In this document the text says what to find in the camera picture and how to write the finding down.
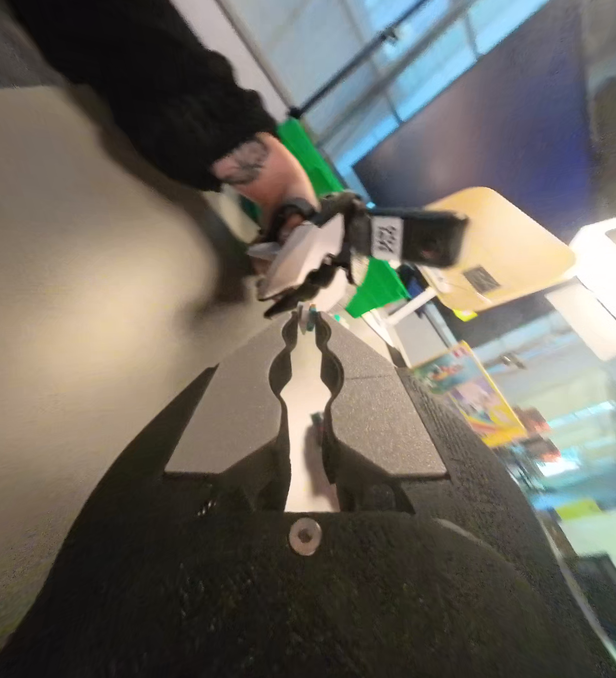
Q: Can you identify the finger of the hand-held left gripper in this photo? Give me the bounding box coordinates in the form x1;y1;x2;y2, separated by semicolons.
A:
256;216;347;302
262;261;357;320

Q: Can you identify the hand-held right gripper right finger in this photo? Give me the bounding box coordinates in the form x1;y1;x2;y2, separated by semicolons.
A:
313;317;450;510

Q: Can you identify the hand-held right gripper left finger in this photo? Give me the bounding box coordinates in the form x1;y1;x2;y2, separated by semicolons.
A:
165;313;301;510

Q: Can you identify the yellow lego set box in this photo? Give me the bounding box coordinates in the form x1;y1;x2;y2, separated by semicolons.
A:
411;341;528;448

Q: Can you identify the person's left hand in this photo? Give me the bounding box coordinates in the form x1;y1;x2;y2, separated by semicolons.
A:
211;132;321;227

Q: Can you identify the green plastic bin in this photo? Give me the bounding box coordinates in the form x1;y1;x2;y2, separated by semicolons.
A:
276;119;412;319

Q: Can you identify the black tripod pole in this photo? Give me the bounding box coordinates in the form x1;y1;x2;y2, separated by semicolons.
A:
287;0;430;120

